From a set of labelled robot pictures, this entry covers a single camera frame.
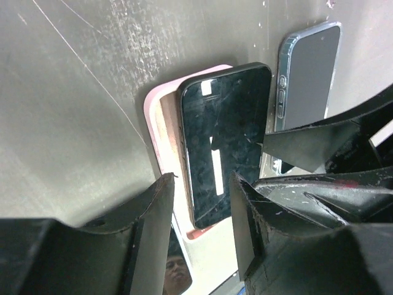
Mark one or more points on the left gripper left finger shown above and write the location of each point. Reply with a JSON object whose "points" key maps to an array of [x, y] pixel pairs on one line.
{"points": [[120, 252]]}

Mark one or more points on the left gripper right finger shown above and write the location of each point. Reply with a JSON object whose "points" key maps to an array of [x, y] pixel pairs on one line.
{"points": [[280, 252]]}

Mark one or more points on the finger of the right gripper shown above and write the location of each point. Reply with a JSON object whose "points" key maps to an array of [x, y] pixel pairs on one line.
{"points": [[329, 147], [332, 200]]}

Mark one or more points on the teal phone black screen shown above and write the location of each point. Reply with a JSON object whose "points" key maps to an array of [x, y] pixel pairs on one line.
{"points": [[311, 68]]}

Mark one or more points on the black phone case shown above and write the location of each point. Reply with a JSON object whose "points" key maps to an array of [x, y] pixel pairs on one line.
{"points": [[223, 121]]}

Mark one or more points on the pink phone case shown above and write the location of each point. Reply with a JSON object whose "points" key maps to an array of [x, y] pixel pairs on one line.
{"points": [[163, 118]]}

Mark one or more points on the light blue phone case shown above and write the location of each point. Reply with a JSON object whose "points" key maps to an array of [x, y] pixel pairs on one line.
{"points": [[177, 279]]}

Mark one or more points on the clear phone case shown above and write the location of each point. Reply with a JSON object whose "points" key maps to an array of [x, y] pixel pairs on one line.
{"points": [[283, 70]]}

